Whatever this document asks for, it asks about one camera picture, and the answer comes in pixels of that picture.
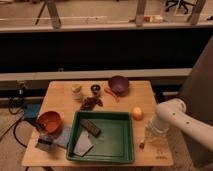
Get small metal cup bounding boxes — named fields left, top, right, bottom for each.
left=90, top=84, right=101, bottom=96

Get black office chair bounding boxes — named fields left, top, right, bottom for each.
left=165, top=0, right=195, bottom=14

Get cream ceramic cup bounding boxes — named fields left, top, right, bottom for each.
left=71, top=84, right=83, bottom=101

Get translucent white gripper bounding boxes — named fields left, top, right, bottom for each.
left=145, top=127, right=166, bottom=146

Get dark brown block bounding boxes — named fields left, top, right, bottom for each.
left=80, top=119, right=101, bottom=137

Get black cable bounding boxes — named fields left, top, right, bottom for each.
left=0, top=87, right=28, bottom=149

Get blue box on floor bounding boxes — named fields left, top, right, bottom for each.
left=24, top=103, right=41, bottom=119

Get orange bowl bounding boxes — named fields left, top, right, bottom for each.
left=37, top=111, right=62, bottom=134

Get orange apple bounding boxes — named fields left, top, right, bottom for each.
left=132, top=107, right=143, bottom=121

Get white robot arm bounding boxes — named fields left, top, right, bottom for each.
left=147, top=98, right=213, bottom=152

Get grey robot base column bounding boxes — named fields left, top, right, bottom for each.
left=178, top=36, right=213, bottom=168

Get brown dried leaf clump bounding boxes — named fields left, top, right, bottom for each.
left=80, top=97, right=103, bottom=110

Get dark scrub brush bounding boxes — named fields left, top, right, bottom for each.
left=36, top=135, right=54, bottom=152

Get blue cloth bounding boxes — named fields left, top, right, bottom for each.
left=54, top=127, right=71, bottom=149

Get purple bowl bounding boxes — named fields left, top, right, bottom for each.
left=108, top=75, right=129, bottom=94

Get green plastic tray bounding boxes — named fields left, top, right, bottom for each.
left=66, top=111, right=134, bottom=164

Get grey sponge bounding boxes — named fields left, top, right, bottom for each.
left=73, top=130, right=93, bottom=156

